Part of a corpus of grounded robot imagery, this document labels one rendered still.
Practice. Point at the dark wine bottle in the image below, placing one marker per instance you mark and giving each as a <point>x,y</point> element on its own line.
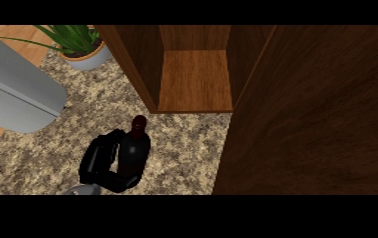
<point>133,148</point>

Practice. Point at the grey rounded appliance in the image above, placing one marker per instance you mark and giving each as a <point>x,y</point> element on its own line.
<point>24,95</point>

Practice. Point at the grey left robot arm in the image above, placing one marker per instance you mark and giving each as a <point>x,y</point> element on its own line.
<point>81,190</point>

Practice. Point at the brown wooden cabinet door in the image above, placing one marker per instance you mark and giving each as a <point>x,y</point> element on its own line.
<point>304,115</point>

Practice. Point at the green potted plant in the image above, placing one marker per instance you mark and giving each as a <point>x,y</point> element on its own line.
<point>78,45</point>

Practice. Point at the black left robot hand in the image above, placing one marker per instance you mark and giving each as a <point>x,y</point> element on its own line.
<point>98,158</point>

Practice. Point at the brown wooden cabinet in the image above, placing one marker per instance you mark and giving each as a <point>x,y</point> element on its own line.
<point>194,78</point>

